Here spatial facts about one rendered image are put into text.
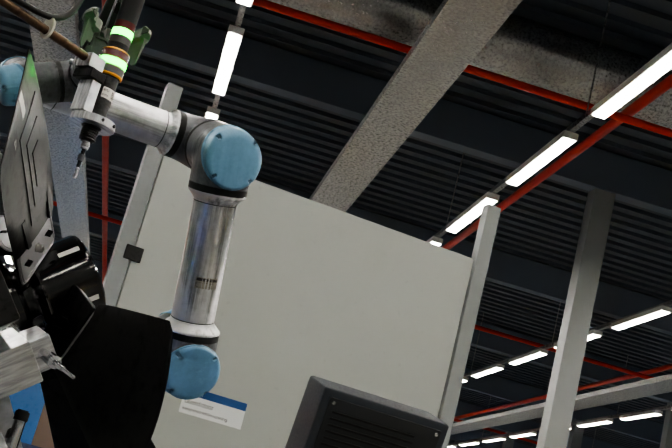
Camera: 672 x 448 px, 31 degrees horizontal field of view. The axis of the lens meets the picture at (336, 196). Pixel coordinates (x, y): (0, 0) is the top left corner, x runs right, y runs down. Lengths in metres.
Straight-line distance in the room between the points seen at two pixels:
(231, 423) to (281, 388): 0.19
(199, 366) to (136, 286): 1.34
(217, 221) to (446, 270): 1.81
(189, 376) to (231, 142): 0.46
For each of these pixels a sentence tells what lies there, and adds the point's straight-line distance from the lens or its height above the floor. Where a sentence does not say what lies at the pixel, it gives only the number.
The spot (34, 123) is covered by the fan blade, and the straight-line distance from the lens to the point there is 1.53.
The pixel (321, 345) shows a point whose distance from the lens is 3.83.
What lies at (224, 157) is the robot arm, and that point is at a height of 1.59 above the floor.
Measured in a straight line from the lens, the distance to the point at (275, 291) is 3.79.
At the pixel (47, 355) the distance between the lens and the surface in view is 1.39.
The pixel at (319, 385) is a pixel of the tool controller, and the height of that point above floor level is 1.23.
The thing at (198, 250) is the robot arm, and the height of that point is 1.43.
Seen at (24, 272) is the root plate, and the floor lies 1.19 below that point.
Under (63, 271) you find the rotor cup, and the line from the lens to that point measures 1.66.
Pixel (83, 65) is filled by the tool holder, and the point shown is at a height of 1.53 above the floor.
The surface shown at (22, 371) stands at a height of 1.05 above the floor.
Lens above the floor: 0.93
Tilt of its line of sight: 16 degrees up
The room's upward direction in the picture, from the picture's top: 15 degrees clockwise
